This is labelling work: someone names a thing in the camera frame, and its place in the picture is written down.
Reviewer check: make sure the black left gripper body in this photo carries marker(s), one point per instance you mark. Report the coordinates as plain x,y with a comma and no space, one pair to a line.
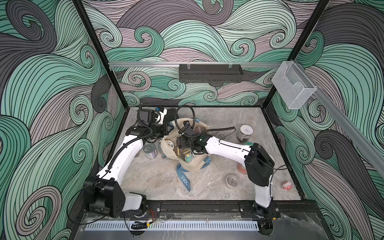
157,130

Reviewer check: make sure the black wall shelf tray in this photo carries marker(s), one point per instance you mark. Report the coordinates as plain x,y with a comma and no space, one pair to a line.
210,73

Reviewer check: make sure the purple yellow label seed can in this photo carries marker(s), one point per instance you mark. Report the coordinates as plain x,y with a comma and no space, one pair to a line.
150,151

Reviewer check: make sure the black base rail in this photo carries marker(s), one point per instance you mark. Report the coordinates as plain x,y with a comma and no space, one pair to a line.
243,209

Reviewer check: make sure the white lid flower jar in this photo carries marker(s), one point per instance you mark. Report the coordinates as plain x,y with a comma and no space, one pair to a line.
170,144

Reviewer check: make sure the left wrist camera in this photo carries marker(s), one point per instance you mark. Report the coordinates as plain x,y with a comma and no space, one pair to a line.
161,113

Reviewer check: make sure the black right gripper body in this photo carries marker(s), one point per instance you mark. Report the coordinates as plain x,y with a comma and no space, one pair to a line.
184,144

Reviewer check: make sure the cream canvas tote bag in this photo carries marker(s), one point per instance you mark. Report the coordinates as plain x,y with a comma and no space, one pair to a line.
187,160

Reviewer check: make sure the green lid seed jar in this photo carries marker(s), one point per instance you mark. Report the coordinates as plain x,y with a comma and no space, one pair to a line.
241,169

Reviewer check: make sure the clear small seed jar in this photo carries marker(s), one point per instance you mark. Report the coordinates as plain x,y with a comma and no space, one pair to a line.
231,181

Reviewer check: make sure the white mesh wall basket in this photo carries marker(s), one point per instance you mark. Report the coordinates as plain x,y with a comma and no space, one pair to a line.
293,84

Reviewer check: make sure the white slotted cable duct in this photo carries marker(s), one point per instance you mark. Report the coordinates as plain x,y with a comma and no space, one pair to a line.
178,225

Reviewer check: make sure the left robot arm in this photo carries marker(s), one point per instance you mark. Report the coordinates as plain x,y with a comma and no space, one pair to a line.
103,194

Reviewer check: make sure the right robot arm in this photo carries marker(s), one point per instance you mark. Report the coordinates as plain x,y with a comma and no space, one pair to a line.
259,164

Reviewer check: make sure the black ribbed hard case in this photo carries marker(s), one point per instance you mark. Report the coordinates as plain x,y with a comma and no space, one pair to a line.
171,115

